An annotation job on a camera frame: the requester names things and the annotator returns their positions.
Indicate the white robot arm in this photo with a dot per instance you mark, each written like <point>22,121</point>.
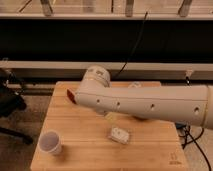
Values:
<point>191,105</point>

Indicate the red chili pepper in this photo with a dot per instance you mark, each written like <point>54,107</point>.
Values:
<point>71,96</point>

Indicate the white packet in wrapper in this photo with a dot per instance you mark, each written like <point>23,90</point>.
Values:
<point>119,135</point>

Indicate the wooden table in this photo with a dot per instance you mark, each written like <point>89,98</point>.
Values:
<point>154,145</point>

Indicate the black office chair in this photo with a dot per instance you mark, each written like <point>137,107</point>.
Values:
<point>11,100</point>

